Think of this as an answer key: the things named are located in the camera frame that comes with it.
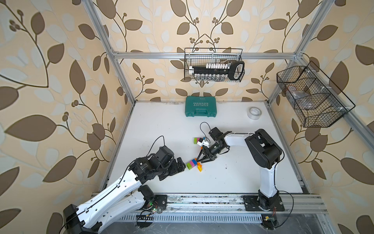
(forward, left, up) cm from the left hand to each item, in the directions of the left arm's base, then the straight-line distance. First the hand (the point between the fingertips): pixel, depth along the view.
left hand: (179, 168), depth 73 cm
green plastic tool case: (+51, -13, -8) cm, 53 cm away
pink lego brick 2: (+7, -7, -11) cm, 14 cm away
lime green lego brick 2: (+6, -5, -12) cm, 14 cm away
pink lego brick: (+22, -10, -8) cm, 26 cm away
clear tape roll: (+47, -55, -11) cm, 73 cm away
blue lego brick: (+8, -8, -11) cm, 15 cm away
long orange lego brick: (+5, -11, -11) cm, 16 cm away
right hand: (+9, -12, -12) cm, 19 cm away
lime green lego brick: (+22, -9, -10) cm, 25 cm away
